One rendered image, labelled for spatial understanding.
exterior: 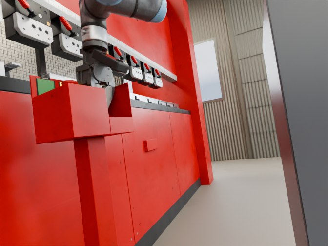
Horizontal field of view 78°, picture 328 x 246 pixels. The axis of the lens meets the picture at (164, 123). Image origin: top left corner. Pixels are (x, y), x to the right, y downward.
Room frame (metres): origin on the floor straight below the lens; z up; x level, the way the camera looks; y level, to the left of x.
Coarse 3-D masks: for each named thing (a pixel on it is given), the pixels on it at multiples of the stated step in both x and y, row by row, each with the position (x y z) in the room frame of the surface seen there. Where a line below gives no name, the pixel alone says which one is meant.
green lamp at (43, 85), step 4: (40, 80) 0.53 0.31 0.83; (44, 80) 0.54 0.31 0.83; (48, 80) 0.55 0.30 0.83; (40, 84) 0.53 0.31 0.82; (44, 84) 0.54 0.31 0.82; (48, 84) 0.55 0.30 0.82; (52, 84) 0.56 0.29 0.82; (40, 88) 0.53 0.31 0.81; (44, 88) 0.54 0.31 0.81; (48, 88) 0.55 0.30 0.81; (52, 88) 0.56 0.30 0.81; (40, 92) 0.53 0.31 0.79; (44, 92) 0.54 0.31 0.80
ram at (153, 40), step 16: (64, 0) 0.96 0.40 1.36; (64, 16) 0.95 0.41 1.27; (112, 16) 1.33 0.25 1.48; (112, 32) 1.31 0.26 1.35; (128, 32) 1.50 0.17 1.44; (144, 32) 1.76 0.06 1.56; (160, 32) 2.12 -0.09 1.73; (144, 48) 1.72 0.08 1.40; (160, 48) 2.06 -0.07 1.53; (160, 64) 2.01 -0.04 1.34; (176, 80) 2.42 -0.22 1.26
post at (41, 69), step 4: (36, 52) 1.65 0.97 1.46; (40, 52) 1.65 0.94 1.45; (36, 56) 1.65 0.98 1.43; (40, 56) 1.64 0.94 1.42; (44, 56) 1.68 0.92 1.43; (36, 60) 1.65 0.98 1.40; (40, 60) 1.64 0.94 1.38; (44, 60) 1.68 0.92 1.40; (36, 64) 1.66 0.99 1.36; (40, 64) 1.64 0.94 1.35; (44, 64) 1.67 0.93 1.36; (40, 68) 1.64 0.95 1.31; (44, 68) 1.67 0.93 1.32; (40, 72) 1.64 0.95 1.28; (44, 72) 1.67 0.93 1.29; (40, 76) 1.64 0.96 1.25
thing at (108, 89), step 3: (102, 87) 0.62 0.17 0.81; (105, 87) 0.60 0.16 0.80; (108, 87) 0.61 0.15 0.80; (111, 87) 0.62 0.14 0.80; (105, 90) 0.60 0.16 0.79; (108, 90) 0.61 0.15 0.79; (111, 90) 0.62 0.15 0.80; (108, 93) 0.61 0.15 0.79; (111, 93) 0.62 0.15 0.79; (108, 96) 0.61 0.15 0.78; (111, 96) 0.62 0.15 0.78; (108, 99) 0.61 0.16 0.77; (111, 99) 0.62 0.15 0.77; (108, 102) 0.61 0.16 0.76; (108, 105) 0.61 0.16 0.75
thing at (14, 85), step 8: (0, 80) 0.58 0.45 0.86; (8, 80) 0.60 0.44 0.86; (16, 80) 0.62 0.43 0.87; (24, 80) 0.64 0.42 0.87; (0, 88) 0.57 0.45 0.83; (8, 88) 0.59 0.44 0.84; (16, 88) 0.61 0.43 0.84; (24, 88) 0.64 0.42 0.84; (136, 104) 1.26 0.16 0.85; (144, 104) 1.36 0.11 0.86; (152, 104) 1.47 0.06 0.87; (176, 112) 1.93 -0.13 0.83; (184, 112) 2.18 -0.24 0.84
